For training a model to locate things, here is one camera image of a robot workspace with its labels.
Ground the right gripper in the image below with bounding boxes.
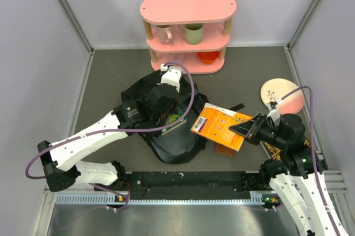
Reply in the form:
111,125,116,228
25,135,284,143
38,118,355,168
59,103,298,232
229,111,287,149

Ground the black student backpack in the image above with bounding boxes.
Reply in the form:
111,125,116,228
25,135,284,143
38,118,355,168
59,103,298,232
120,71,245,164

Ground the green treehouse paperback book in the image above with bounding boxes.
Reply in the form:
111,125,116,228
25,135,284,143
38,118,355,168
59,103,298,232
161,107,187,135

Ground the orange paperback book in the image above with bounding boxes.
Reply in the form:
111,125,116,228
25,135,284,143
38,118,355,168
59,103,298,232
190,103,252,152

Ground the black yellow treehouse book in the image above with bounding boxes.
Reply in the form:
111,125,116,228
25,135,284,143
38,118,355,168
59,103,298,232
260,137,312,163

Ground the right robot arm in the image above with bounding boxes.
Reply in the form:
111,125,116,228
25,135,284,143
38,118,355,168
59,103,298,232
235,113,347,235

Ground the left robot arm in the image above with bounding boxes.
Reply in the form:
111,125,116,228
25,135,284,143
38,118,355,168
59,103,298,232
37,83,208,192

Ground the brown leather wallet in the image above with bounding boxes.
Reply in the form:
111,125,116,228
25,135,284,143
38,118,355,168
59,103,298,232
215,144,235,157

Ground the clear drinking glass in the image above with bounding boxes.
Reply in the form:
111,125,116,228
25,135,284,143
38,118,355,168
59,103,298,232
173,53,183,63

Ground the cream and pink plate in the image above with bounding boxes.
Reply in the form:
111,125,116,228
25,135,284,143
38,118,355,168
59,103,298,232
260,78,305,115

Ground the orange bowl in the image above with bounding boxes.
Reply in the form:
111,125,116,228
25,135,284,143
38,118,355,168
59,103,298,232
197,51,220,63

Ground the pink mug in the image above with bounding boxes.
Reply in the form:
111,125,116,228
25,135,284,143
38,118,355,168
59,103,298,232
155,25,174,45

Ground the green mug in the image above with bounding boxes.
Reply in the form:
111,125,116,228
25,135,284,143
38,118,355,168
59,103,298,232
178,23,204,45

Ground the pink three-tier shelf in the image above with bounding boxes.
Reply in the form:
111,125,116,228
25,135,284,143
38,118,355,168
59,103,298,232
140,0,237,74

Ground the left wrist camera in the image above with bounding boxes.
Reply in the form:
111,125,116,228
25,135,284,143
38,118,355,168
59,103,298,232
159,64,183,92

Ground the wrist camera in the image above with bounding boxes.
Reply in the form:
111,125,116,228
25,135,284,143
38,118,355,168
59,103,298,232
267,102,280,122
159,64,183,92

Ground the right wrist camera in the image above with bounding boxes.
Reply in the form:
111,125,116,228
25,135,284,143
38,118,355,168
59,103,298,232
267,102,280,122

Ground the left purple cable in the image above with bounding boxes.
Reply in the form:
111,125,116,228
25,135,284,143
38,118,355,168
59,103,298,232
24,62,195,211

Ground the purple cable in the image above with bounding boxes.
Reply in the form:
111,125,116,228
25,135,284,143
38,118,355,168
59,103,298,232
278,85,342,236
24,62,195,211

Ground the grey cable duct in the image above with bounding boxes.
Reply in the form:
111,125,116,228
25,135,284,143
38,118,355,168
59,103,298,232
55,193,281,206

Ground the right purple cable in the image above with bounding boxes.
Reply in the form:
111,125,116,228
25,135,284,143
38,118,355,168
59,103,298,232
278,85,342,236

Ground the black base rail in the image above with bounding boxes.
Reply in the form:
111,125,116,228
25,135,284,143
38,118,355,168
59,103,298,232
94,170,278,200

